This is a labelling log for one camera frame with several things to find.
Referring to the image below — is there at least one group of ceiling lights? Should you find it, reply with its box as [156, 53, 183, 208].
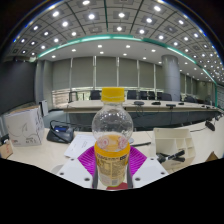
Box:
[13, 0, 224, 81]

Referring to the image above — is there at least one white compartment organizer tray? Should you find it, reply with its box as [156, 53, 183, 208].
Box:
[152, 127, 196, 172]

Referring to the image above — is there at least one white printed cardboard box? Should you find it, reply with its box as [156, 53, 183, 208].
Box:
[2, 105, 46, 148]

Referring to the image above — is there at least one black marker pen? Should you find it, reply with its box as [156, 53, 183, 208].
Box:
[156, 149, 186, 164]

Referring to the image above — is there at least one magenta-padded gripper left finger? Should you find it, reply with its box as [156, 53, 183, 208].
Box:
[57, 145, 100, 190]

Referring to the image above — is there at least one yellow-capped clear drink bottle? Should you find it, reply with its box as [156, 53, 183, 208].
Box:
[91, 86, 135, 188]

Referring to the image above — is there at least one brown paper envelope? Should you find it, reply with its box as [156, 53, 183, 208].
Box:
[0, 139, 15, 160]

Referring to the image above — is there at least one long curved conference table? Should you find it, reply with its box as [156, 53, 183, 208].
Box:
[62, 99, 218, 130]

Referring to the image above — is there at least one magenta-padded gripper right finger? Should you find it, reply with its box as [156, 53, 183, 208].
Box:
[125, 145, 169, 190]

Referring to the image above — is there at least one black conference microphone console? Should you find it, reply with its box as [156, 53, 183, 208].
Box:
[45, 119, 77, 145]

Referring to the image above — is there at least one row of dark office chairs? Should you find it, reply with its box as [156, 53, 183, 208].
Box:
[88, 88, 198, 103]

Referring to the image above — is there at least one grey round column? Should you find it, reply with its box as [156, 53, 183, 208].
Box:
[161, 54, 182, 101]

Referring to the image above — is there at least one black desk microphone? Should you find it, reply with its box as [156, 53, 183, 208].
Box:
[204, 119, 217, 132]

